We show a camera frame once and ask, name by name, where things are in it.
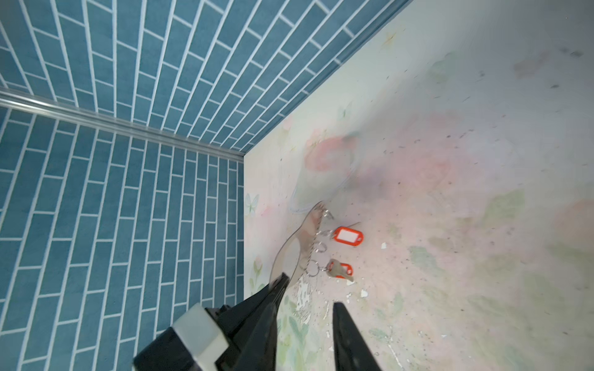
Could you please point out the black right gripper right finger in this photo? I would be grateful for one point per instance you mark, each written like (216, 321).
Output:
(351, 353)

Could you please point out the key with red tag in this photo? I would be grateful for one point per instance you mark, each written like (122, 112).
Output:
(336, 269)

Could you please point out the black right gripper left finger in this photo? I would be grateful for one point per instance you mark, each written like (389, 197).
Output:
(250, 329)

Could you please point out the silver keyring on strip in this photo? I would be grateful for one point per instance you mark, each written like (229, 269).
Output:
(320, 247)

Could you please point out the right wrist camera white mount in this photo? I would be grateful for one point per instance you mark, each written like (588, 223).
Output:
(194, 341)

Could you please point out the aluminium corner post left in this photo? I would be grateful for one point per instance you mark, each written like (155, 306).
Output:
(63, 112)

